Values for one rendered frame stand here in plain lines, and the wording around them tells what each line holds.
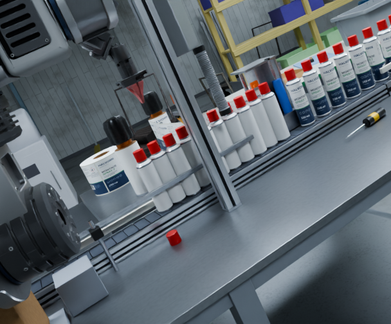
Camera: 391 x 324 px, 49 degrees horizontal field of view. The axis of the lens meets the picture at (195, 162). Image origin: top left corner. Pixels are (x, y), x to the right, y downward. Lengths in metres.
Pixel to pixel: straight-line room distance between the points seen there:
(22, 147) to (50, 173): 0.44
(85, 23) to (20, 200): 0.30
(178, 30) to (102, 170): 0.83
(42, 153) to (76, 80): 4.66
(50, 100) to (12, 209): 9.14
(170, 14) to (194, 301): 0.70
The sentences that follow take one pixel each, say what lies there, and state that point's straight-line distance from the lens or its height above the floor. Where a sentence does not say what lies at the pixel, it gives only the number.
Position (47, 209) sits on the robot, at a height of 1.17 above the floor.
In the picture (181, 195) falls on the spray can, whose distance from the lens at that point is 1.34.
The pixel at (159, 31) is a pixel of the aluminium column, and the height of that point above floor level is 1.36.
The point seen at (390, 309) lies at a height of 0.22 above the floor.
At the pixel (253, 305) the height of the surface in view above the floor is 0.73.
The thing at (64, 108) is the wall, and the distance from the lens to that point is 9.85.
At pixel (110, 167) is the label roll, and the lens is 1.82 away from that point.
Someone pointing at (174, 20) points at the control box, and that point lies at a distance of 1.17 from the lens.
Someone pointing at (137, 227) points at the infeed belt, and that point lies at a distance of 1.32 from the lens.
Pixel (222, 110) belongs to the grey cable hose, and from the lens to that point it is 1.28.
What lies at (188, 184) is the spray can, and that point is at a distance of 1.34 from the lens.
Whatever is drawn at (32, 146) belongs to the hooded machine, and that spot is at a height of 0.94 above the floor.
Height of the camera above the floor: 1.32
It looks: 15 degrees down
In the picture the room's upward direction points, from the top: 25 degrees counter-clockwise
